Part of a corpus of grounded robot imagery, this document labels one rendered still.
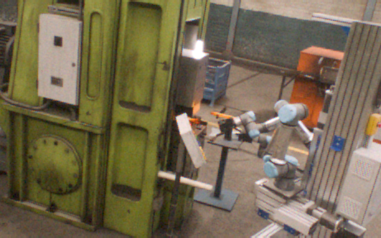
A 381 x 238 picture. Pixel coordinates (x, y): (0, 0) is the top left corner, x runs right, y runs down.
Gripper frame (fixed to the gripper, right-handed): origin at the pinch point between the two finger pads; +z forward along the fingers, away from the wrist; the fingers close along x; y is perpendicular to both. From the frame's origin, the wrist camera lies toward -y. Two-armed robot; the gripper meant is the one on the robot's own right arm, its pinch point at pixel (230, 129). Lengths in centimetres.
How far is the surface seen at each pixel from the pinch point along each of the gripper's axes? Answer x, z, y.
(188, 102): -17.4, 33.9, -20.8
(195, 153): -71, 9, -4
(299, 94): 345, -46, 42
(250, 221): 34, -30, 100
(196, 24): 23, 48, -77
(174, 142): -15.0, 41.8, 17.5
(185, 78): -17, 39, -39
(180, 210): -15, 28, 79
